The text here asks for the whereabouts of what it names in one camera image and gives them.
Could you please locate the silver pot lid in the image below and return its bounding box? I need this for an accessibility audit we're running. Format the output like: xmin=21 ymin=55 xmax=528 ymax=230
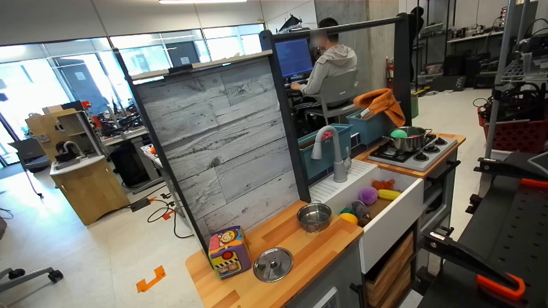
xmin=254 ymin=249 xmax=293 ymax=283

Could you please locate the green ball in pot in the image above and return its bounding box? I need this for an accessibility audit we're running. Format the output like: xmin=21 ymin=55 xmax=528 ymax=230
xmin=391 ymin=129 xmax=408 ymax=141

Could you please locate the silver pot on stove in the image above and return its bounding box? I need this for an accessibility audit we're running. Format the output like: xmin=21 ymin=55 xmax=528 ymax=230
xmin=388 ymin=127 xmax=432 ymax=153

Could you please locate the teal storage bin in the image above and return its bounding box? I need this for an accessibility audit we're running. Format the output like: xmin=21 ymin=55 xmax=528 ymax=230
xmin=348 ymin=114 xmax=393 ymax=148
xmin=299 ymin=124 xmax=352 ymax=182

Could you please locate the grey wood backboard panel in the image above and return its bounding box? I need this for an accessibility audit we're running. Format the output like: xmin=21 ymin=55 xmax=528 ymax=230
xmin=138 ymin=55 xmax=299 ymax=237

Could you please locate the grey toy faucet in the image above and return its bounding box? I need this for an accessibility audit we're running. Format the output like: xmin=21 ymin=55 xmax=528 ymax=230
xmin=312 ymin=126 xmax=350 ymax=184

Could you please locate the small silver bowl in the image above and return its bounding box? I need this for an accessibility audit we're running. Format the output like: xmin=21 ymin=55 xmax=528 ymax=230
xmin=297 ymin=204 xmax=333 ymax=233

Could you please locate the yellow toy ball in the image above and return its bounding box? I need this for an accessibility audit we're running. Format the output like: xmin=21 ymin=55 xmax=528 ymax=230
xmin=340 ymin=213 xmax=359 ymax=227

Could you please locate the grey office chair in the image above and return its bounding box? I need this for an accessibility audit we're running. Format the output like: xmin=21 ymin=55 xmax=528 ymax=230
xmin=307 ymin=73 xmax=359 ymax=122

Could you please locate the seated person in hoodie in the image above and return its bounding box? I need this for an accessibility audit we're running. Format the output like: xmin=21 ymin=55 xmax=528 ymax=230
xmin=290 ymin=35 xmax=359 ymax=97

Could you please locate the blue computer monitor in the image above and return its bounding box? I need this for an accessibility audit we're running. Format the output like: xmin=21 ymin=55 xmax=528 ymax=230
xmin=275 ymin=40 xmax=312 ymax=81

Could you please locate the purple toy ball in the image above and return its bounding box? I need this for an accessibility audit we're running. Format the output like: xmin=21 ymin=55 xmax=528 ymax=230
xmin=359 ymin=189 xmax=379 ymax=206

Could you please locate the colourful toy block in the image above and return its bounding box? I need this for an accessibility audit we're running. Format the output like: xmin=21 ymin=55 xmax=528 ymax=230
xmin=208 ymin=227 xmax=252 ymax=280

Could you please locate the yellow toy banana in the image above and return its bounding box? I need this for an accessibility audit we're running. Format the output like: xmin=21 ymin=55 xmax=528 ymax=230
xmin=379 ymin=191 xmax=401 ymax=201

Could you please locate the orange toy in sink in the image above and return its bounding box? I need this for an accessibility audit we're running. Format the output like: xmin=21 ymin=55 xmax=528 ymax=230
xmin=372 ymin=180 xmax=396 ymax=191

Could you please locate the orange cloth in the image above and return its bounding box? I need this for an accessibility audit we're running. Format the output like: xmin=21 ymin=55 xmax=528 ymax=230
xmin=353 ymin=88 xmax=406 ymax=127

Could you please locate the white toy sink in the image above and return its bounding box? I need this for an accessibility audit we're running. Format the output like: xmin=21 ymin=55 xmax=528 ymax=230
xmin=311 ymin=162 xmax=425 ymax=274

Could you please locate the grey toy stove top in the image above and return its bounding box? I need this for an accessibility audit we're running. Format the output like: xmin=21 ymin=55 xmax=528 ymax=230
xmin=369 ymin=134 xmax=458 ymax=172

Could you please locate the wooden cabinet with machine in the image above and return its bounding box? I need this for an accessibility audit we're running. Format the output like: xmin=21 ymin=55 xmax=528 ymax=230
xmin=26 ymin=110 xmax=129 ymax=225

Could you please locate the black metal frame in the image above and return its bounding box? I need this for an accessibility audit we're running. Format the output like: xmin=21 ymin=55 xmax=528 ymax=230
xmin=259 ymin=13 xmax=417 ymax=204

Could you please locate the orange floor bracket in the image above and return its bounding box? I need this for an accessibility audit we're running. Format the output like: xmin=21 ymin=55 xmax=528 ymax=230
xmin=136 ymin=266 xmax=167 ymax=293

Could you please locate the orange handled clamp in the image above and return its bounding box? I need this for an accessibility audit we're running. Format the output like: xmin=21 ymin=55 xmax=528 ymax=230
xmin=425 ymin=232 xmax=528 ymax=304

